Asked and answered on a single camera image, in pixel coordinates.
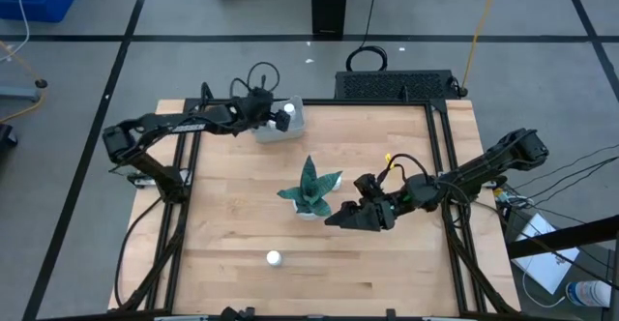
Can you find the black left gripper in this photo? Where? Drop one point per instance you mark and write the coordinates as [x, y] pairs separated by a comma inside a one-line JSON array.
[[256, 110]]

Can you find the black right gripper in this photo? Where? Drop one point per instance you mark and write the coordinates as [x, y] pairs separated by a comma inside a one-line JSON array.
[[389, 207]]

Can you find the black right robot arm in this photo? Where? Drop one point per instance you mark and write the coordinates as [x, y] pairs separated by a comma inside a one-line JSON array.
[[483, 166]]

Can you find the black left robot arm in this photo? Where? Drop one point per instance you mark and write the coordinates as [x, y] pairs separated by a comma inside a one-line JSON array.
[[159, 123]]

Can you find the clear plastic container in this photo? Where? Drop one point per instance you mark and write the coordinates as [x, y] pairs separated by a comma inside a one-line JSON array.
[[280, 136]]

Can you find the white round plant pot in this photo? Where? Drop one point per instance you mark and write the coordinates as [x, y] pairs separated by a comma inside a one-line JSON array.
[[304, 215]]

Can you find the green snake plant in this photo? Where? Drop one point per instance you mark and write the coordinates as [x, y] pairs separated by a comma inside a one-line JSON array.
[[309, 190]]

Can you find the black table edge clip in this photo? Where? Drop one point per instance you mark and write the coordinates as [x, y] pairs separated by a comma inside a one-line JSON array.
[[391, 313], [249, 312]]

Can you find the black metal bar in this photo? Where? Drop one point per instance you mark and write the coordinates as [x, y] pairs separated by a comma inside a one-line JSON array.
[[561, 238]]

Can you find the yellow pole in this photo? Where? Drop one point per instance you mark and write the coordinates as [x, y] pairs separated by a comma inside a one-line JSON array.
[[476, 36]]

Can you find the grey stand foot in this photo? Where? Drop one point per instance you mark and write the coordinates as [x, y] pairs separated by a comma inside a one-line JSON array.
[[19, 93]]

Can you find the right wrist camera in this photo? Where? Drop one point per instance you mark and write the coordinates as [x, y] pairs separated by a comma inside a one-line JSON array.
[[366, 185]]

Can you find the black aluminium table frame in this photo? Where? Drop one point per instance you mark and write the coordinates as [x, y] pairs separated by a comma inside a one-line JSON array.
[[367, 102]]

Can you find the black upright post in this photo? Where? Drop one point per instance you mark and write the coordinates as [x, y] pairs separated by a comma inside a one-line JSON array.
[[329, 2]]

